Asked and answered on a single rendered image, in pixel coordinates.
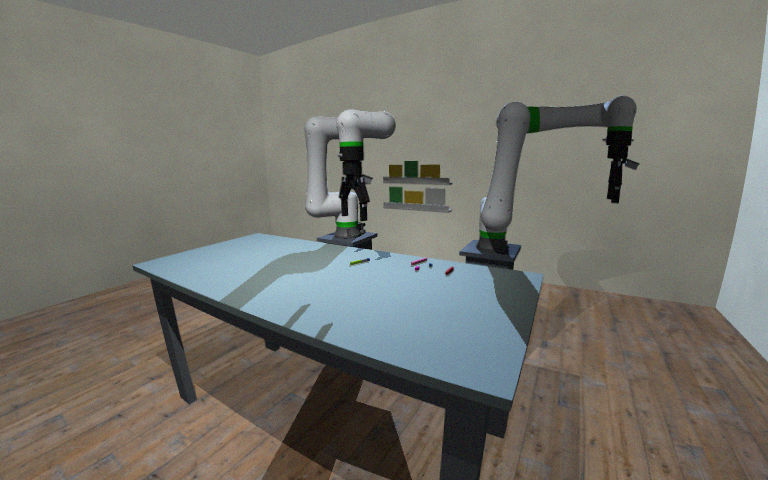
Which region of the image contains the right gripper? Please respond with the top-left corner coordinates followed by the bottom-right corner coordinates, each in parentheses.
top-left (339, 162), bottom-right (370, 221)

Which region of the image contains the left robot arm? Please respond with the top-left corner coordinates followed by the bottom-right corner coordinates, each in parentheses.
top-left (476, 96), bottom-right (637, 252)

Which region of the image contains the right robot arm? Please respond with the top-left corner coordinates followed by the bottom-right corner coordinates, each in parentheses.
top-left (304, 110), bottom-right (396, 239)

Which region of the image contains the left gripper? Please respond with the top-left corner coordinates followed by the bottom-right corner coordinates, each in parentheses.
top-left (607, 146), bottom-right (628, 203)

